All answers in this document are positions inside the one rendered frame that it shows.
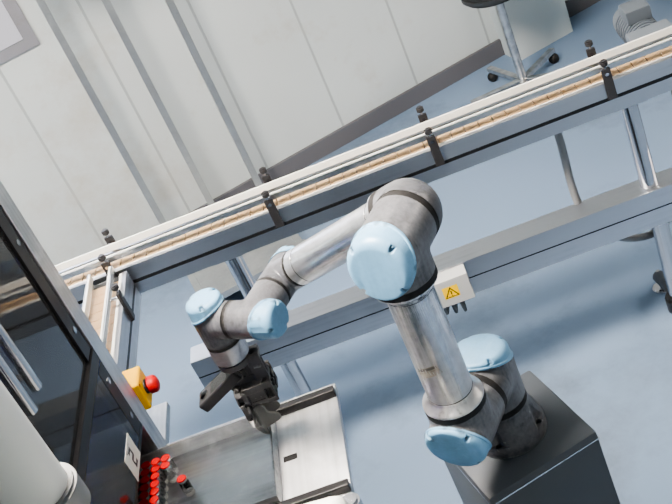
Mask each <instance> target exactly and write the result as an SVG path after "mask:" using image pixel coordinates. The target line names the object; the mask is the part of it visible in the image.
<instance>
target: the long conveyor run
mask: <svg viewBox="0 0 672 504"><path fill-rule="evenodd" d="M584 44H585V47H588V49H586V54H587V59H584V60H582V61H579V62H576V63H574V64H571V65H569V66H566V67H564V68H561V69H558V70H556V71H553V72H551V73H548V74H546V75H543V76H540V77H538V78H535V79H533V80H530V81H528V82H525V83H522V84H520V85H517V86H515V87H512V88H510V89H507V90H504V91H502V92H499V93H497V94H494V95H492V96H489V97H486V98H484V99H481V100H479V101H476V102H474V103H471V104H468V105H466V106H463V107H461V108H458V109H456V110H453V111H450V112H448V113H445V114H443V115H440V116H438V117H435V118H432V119H430V120H428V117H427V114H426V112H425V113H423V111H424V108H423V106H421V105H419V106H417V107H416V111H417V113H420V114H419V115H418V119H419V121H420V124H417V125H414V126H412V127H409V128H407V129H404V130H402V131H399V132H396V133H394V134H391V135H389V136H386V137H384V138H381V139H378V140H376V141H373V142H371V143H368V144H366V145H363V146H360V147H358V148H355V149H353V150H350V151H348V152H345V153H342V154H340V155H337V156H335V157H332V158H330V159H327V160H324V161H322V162H319V163H317V164H314V165H312V166H309V167H306V168H304V169H301V170H299V171H296V172H294V173H291V174H288V175H286V176H283V177H281V178H278V179H276V180H272V178H271V176H270V174H269V173H268V174H266V172H267V169H266V167H261V168H260V169H259V172H260V174H263V176H261V178H262V180H263V182H264V184H263V185H260V186H258V187H255V188H253V189H250V190H247V191H245V192H242V193H240V194H237V195H235V196H232V197H229V198H227V199H224V200H222V201H219V202H217V203H214V204H211V205H209V206H206V207H204V208H201V209H199V210H196V211H193V212H191V213H188V214H186V215H183V216H181V217H178V218H175V219H173V220H170V221H168V222H165V223H163V224H160V225H157V226H155V227H152V228H150V229H147V230H145V231H142V232H139V233H137V234H134V235H132V236H129V237H127V238H124V239H121V240H119V241H115V239H114V237H113V236H112V235H108V234H109V230H108V229H106V228H105V229H103V230H102V231H101V233H102V235H103V236H106V237H104V240H105V241H106V243H107V245H106V246H103V247H101V248H98V249H96V250H93V251H91V252H88V253H85V254H83V255H80V256H78V257H75V258H73V259H70V260H67V261H65V262H62V263H60V264H57V265H55V267H56V269H57V271H58V272H59V274H60V275H61V277H62V278H63V280H64V282H65V283H66V285H67V286H68V288H69V290H70V291H71V293H72V294H73V296H74V297H75V299H76V301H77V302H78V304H79V305H80V307H81V308H82V304H83V298H84V291H85V287H86V281H87V276H88V275H89V274H90V275H91V276H92V278H93V285H94V286H95V285H97V284H100V283H103V282H105V281H107V276H108V268H109V267H110V266H112V267H113V268H114V270H115V274H114V278H116V277H118V276H119V274H121V273H122V272H125V271H127V272H128V273H129V275H130V277H131V278H132V280H133V282H134V283H135V285H136V287H137V288H138V290H139V292H140V293H143V292H146V291H148V290H151V289H153V288H156V287H159V286H161V285H164V284H166V283H169V282H172V281H174V280H177V279H180V278H182V277H185V276H187V275H190V274H193V273H195V272H198V271H200V270H203V269H206V268H208V267H211V266H214V265H216V264H219V263H221V262H224V261H227V260H229V259H232V258H234V257H237V256H240V255H242V254H245V253H248V252H250V251H253V250H255V249H258V248H261V247H263V246H266V245H268V244H271V243H274V242H276V241H279V240H281V239H284V238H287V237H289V236H292V235H295V234H297V233H300V232H302V231H305V230H308V229H310V228H313V227H315V226H318V225H321V224H323V223H326V222H329V221H331V220H334V219H336V218H339V217H342V216H344V215H347V214H349V213H351V212H353V211H355V210H356V209H358V208H360V207H361V206H363V205H365V204H366V203H367V200H368V198H369V196H370V195H371V194H372V193H373V192H375V191H377V190H378V189H380V188H381V187H383V186H385V185H386V184H388V183H390V182H392V181H394V180H397V179H400V178H415V179H418V180H421V181H423V182H425V183H427V184H428V183H431V182H433V181H436V180H438V179H441V178H444V177H446V176H449V175H451V174H454V173H457V172H459V171H462V170H464V169H467V168H470V167H472V166H475V165H478V164H480V163H483V162H485V161H488V160H491V159H493V158H496V157H498V156H501V155H504V154H506V153H509V152H512V151H514V150H517V149H519V148H522V147H525V146H527V145H530V144H532V143H535V142H538V141H540V140H543V139H546V138H548V137H551V136H553V135H556V134H559V133H561V132H564V131H566V130H569V129H572V128H574V127H577V126H580V125H582V124H585V123H587V122H590V121H593V120H595V119H598V118H600V117H603V116H606V115H608V114H611V113H614V112H616V111H619V110H621V109H624V108H627V107H629V106H632V105H634V104H637V103H640V102H642V101H645V100H647V99H650V98H653V97H655V96H658V95H661V94H663V93H666V92H668V91H671V90H672V25H671V26H669V27H666V28H664V29H661V30H659V31H656V32H653V33H651V34H648V35H646V36H643V37H641V38H638V39H635V40H633V41H630V42H628V43H625V44H623V45H620V46H617V47H615V48H612V49H610V50H607V51H605V52H602V53H600V54H596V50H595V48H594V47H591V46H592V45H593V42H592V40H590V39H588V40H586V41H585V42H584Z"/></svg>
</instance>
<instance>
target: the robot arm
mask: <svg viewBox="0 0 672 504"><path fill-rule="evenodd" d="M442 218H443V209H442V204H441V201H440V198H439V196H438V195H437V193H436V192H435V191H434V189H433V188H432V187H431V186H429V185H428V184H427V183H425V182H423V181H421V180H418V179H415V178H400V179H397V180H394V181H392V182H390V183H388V184H386V185H385V186H383V187H381V188H380V189H378V190H377V191H375V192H373V193H372V194H371V195H370V196H369V198H368V200H367V203H366V204H365V205H363V206H361V207H360V208H358V209H356V210H355V211H353V212H351V213H350V214H348V215H346V216H345V217H343V218H341V219H340V220H338V221H336V222H335V223H333V224H331V225H330V226H328V227H326V228H325V229H323V230H321V231H320V232H318V233H316V234H315V235H313V236H311V237H310V238H308V239H307V240H305V241H303V242H302V243H300V244H298V245H297V246H283V247H281V248H280V249H278V251H277V252H276V253H275V254H274V255H273V256H272V257H271V258H270V260H269V262H268V265H267V266H266V268H265V269H264V271H263V272H262V274H261V275H260V277H259V278H258V280H257V281H256V283H255V284H254V286H253V287H252V289H251V290H250V292H249V293H248V295H247V297H246V298H245V299H244V300H224V297H223V295H221V293H220V292H219V291H218V290H217V289H215V288H205V289H202V290H200V291H198V292H196V293H195V294H193V295H192V296H191V297H190V299H189V300H188V301H187V303H186V312H187V314H188V316H189V318H190V320H191V324H192V325H193V326H194V327H195V329H196V331H197V333H198V334H199V336H200V338H201V339H202V341H203V343H204V345H205V346H206V348H207V350H208V352H209V354H210V356H211V357H212V359H213V361H214V363H215V364H216V365H217V366H218V367H219V369H220V371H221V372H220V373H219V374H218V375H217V376H216V377H215V378H214V379H213V380H212V381H211V382H210V383H209V384H208V385H207V386H206V387H205V388H204V389H203V390H202V391H201V392H200V395H199V408H200V409H202V410H204V411H206V412H209V411H210V410H211V409H212V408H213V407H214V406H215V405H216V404H217V403H218V402H219V401H220V400H221V399H222V398H223V397H224V396H225V395H226V394H227V393H228V392H229V391H230V390H232V391H233V394H234V398H235V400H236V402H237V404H238V406H239V408H240V409H241V410H242V411H243V413H244V415H245V417H246V419H247V420H248V422H249V423H250V424H251V425H252V426H253V427H254V428H255V429H257V430H258V431H260V432H262V433H264V434H270V431H269V428H268V426H270V425H272V424H273V423H275V422H276V421H278V420H280V418H281V414H280V413H279V412H275V411H276V410H277V409H279V408H280V403H279V401H277V400H279V399H280V398H279V396H278V377H277V376H276V374H275V372H274V370H273V368H272V366H271V364H270V362H269V361H268V360H265V361H264V360H263V358H262V356H261V354H260V349H259V346H258V344H257V343H256V344H253V345H251V346H249V345H248V343H247V341H246V339H256V340H267V339H277V338H279V337H281V336H282V335H283V334H284V333H285V332H286V330H287V323H288V322H289V314H288V310H287V305H288V303H289V302H290V300H291V298H292V297H293V295H294V294H295V292H296V291H297V290H298V289H300V288H302V287H303V286H305V285H307V284H309V283H311V282H312V281H314V280H316V279H318V278H320V277H321V276H323V275H325V274H327V273H329V272H330V271H332V270H334V269H336V268H338V267H339V266H341V265H343V264H345V263H347V267H348V271H349V274H350V276H351V278H352V280H353V282H354V283H355V284H356V286H357V287H358V288H359V289H364V290H366V292H365V293H366V294H367V295H369V296H370V297H373V298H375V299H377V300H378V301H380V302H382V303H384V304H387V305H388V307H389V309H390V311H391V314H392V316H393V318H394V321H395V323H396V325H397V328H398V330H399V332H400V335H401V337H402V339H403V341H404V344H405V346H406V348H407V351H408V353H409V355H410V358H411V360H412V362H413V365H414V367H415V369H416V371H417V374H418V376H419V378H420V381H421V383H422V385H423V388H424V390H425V394H424V396H423V400H422V405H423V409H424V411H425V413H426V416H427V418H428V420H429V429H427V431H426V433H425V435H426V436H425V444H426V446H427V448H428V449H429V450H430V452H431V453H432V454H434V455H435V456H436V457H438V458H439V459H441V460H444V461H446V462H448V463H451V464H454V465H459V466H473V465H477V464H479V463H481V462H482V461H483V460H484V459H485V458H486V456H488V457H491V458H495V459H509V458H514V457H518V456H520V455H523V454H525V453H527V452H529V451H530V450H532V449H533V448H534V447H536V446H537V445H538V444H539V443H540V441H541V440H542V439H543V437H544V435H545V433H546V430H547V420H546V417H545V414H544V411H543V409H542V408H541V406H540V405H539V404H538V403H537V402H536V401H535V400H534V399H533V398H532V397H531V396H530V395H529V393H528V392H527V391H526V389H525V386H524V384H523V381H522V378H521V376H520V373H519V370H518V368H517V365H516V362H515V360H514V357H513V352H512V350H511V349H510V347H509V345H508V343H507V342H506V340H504V339H503V338H502V337H500V336H498V335H495V334H478V335H473V336H470V337H468V338H466V339H463V340H462V341H460V342H459V343H457V341H456V339H455V336H454V334H453V331H452V329H451V326H450V324H449V321H448V319H447V316H446V314H445V311H444V309H443V306H442V304H441V301H440V299H439V296H438V294H437V291H436V289H435V286H434V284H435V283H436V281H437V278H438V269H437V267H436V264H435V261H434V259H433V256H432V254H431V250H430V247H431V245H432V243H433V241H434V239H435V237H436V235H437V233H438V231H439V229H440V226H441V223H442Z"/></svg>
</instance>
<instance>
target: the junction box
mask: <svg viewBox="0 0 672 504"><path fill-rule="evenodd" d="M434 286H435V289H436V291H437V294H438V296H439V299H440V301H441V304H442V306H443V309H444V308H446V307H449V306H452V305H455V304H457V303H460V302H463V301H465V300H468V299H471V298H473V297H475V293H474V290H473V287H472V285H471V282H470V279H469V277H468V274H467V272H466V269H465V266H464V265H463V264H461V265H459V266H456V267H453V268H451V269H448V270H445V271H443V272H440V273H438V278H437V281H436V283H435V284H434Z"/></svg>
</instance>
